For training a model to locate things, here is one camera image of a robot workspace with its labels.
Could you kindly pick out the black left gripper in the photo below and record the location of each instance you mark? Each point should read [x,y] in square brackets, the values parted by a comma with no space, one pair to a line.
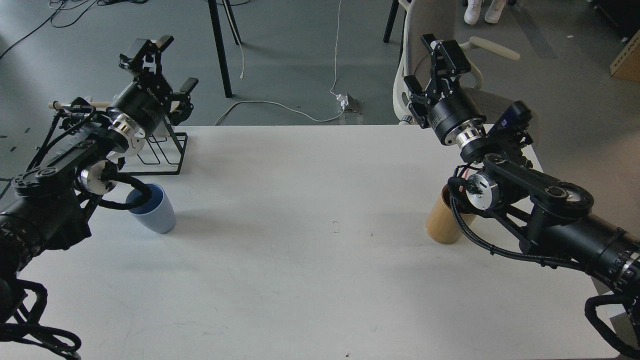
[149,100]

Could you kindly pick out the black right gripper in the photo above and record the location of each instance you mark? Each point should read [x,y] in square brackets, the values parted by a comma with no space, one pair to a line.
[444,106]

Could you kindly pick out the light blue cup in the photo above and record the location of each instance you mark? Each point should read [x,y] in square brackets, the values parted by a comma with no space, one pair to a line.
[158,213]

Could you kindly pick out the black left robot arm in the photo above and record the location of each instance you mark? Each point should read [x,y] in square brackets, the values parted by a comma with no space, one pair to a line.
[73,174]

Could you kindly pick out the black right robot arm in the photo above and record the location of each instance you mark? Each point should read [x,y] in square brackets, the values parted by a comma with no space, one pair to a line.
[502,204]

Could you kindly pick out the grey office chair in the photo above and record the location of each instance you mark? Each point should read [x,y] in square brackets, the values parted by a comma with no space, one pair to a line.
[438,17]

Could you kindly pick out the black table leg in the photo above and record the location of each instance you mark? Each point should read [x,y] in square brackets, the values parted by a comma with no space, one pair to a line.
[219,42]

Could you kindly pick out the bamboo cylinder holder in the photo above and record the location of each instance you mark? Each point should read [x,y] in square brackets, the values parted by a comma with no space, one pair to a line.
[441,225]

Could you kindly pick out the cardboard box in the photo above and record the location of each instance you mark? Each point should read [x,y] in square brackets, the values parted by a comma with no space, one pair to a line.
[626,66]

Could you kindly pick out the black wire cup rack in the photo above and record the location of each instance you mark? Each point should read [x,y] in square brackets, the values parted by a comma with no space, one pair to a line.
[159,153]

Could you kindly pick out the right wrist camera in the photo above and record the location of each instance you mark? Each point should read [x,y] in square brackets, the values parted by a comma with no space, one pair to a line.
[516,118]

